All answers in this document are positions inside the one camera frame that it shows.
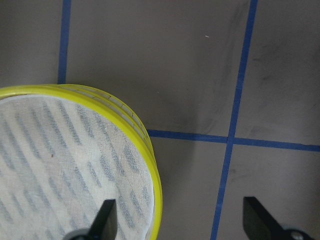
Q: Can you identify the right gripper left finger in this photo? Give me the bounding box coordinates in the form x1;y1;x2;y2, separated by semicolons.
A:
65;199;118;240

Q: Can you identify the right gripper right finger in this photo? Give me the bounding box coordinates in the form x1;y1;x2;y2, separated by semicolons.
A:
243;196;313;240

